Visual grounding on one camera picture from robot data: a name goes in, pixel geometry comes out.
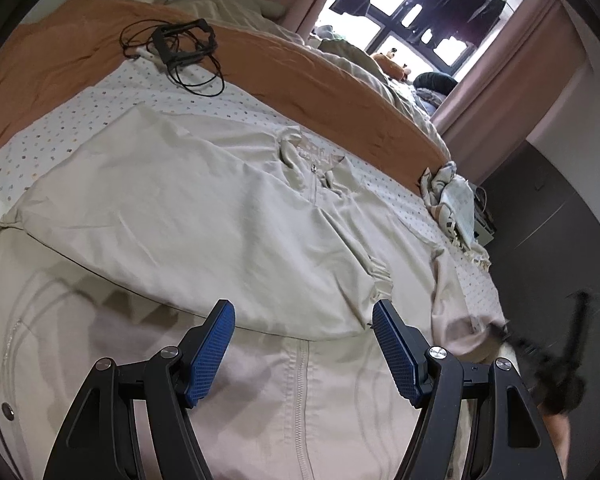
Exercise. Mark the orange plush toy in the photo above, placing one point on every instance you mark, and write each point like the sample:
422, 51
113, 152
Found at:
391, 68

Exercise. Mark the beige rumpled duvet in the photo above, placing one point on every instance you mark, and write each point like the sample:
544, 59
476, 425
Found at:
252, 15

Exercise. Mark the white dotted bed sheet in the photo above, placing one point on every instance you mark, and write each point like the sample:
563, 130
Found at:
37, 148

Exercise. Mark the black cable bundle device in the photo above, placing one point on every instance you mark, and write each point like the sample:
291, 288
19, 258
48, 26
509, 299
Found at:
173, 47

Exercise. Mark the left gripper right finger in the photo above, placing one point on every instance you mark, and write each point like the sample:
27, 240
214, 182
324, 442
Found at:
508, 439

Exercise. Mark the beige large jacket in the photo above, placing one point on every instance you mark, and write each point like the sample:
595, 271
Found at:
122, 247

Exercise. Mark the person right hand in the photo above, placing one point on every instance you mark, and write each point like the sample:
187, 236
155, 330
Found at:
559, 429

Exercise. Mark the orange blanket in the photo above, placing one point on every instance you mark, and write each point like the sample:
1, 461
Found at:
46, 63

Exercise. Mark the dark hanging garments right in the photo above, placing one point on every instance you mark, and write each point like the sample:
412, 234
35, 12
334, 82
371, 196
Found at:
468, 21

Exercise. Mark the patterned crumpled cloth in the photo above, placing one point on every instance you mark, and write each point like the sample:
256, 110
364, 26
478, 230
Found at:
450, 200

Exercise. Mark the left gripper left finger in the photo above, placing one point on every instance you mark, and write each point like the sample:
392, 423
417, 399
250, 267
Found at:
98, 438

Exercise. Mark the pink right curtain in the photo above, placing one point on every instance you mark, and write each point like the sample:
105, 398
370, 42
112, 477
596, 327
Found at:
510, 89

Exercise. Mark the dark round cushion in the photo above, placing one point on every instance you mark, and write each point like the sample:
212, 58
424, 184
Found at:
435, 81

